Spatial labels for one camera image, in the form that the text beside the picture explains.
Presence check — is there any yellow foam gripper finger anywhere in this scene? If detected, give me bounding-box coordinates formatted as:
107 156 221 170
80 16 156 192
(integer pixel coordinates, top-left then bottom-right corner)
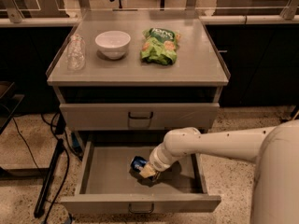
139 162 157 178

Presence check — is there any blue pepsi can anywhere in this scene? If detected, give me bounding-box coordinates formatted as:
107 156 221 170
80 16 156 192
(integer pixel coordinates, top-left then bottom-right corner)
130 156 160 182

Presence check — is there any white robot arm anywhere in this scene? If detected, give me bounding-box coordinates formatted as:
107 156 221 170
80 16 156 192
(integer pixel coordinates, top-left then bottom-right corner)
140 119 299 224

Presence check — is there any open grey middle drawer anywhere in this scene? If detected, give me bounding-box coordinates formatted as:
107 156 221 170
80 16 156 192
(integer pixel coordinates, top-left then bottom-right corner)
62 143 221 214

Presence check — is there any closed grey upper drawer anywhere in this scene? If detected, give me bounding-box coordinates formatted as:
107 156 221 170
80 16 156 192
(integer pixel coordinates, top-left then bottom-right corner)
60 103 219 131

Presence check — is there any grey drawer cabinet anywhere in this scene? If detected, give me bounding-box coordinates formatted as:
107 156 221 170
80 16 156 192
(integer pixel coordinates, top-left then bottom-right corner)
48 10 230 145

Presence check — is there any black table leg bar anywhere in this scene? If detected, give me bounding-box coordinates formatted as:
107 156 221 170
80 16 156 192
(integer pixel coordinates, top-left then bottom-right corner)
34 139 64 218

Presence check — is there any green chip bag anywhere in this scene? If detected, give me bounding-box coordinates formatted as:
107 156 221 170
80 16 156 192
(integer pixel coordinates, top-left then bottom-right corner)
140 27 180 65

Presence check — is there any white ceramic bowl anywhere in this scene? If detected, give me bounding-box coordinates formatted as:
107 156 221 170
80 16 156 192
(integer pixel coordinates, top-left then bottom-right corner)
95 31 131 60

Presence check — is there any clear plastic bottle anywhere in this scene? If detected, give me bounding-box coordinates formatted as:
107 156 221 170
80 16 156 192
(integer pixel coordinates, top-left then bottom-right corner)
67 35 86 71

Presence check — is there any dark side table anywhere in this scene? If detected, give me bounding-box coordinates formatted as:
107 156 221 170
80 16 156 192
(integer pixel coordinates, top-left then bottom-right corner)
0 81 24 134

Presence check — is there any black floor cable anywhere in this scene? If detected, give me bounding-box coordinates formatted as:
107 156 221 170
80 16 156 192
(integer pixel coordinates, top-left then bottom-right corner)
0 103 74 224

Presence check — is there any white horizontal rail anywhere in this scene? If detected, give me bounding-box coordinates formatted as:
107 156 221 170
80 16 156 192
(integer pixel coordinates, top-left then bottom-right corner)
0 15 299 27

